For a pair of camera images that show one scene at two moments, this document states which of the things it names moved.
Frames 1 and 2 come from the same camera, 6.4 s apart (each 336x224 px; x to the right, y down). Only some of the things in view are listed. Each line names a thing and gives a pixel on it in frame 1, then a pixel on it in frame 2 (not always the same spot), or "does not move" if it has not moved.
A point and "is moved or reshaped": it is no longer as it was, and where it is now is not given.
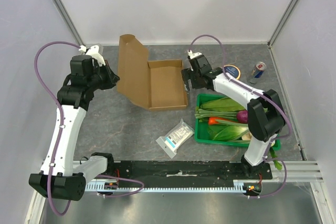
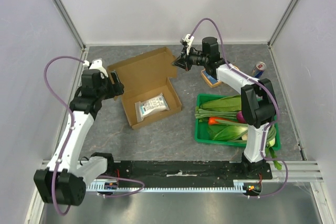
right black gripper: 189,78 to 185,59
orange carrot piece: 212,120 does not move
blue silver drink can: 257,72 does not move
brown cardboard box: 157,85 is moved or reshaped
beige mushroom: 247,136 does not move
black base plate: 188,171 does not move
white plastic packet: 176,138 to 150,107
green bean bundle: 228,118 does not move
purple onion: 242,116 does not move
